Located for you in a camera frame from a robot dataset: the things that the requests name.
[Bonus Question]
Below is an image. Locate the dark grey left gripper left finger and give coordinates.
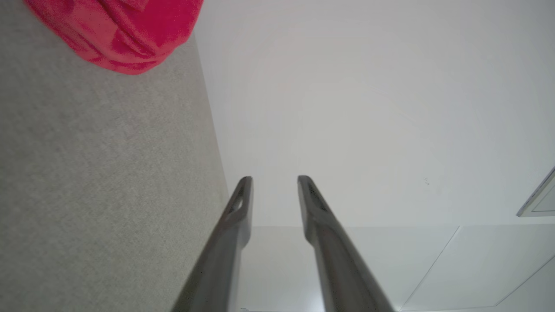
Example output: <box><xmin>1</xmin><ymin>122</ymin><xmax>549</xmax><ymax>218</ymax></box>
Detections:
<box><xmin>171</xmin><ymin>176</ymin><xmax>253</xmax><ymax>312</ymax></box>

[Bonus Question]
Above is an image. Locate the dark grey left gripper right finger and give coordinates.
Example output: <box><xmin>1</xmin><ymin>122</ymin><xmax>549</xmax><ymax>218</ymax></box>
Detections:
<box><xmin>297</xmin><ymin>175</ymin><xmax>395</xmax><ymax>312</ymax></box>

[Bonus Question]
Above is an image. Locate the red Bulls 23 jersey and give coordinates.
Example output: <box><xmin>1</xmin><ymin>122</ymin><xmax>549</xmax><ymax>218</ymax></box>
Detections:
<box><xmin>24</xmin><ymin>0</ymin><xmax>204</xmax><ymax>75</ymax></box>

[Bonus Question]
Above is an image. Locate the grey fabric sofa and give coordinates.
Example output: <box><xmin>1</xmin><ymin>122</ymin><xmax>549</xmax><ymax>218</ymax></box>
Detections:
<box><xmin>0</xmin><ymin>0</ymin><xmax>230</xmax><ymax>312</ymax></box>

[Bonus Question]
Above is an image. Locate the light grey framed panel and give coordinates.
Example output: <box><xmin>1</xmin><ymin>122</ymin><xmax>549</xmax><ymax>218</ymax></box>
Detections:
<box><xmin>516</xmin><ymin>167</ymin><xmax>555</xmax><ymax>218</ymax></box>

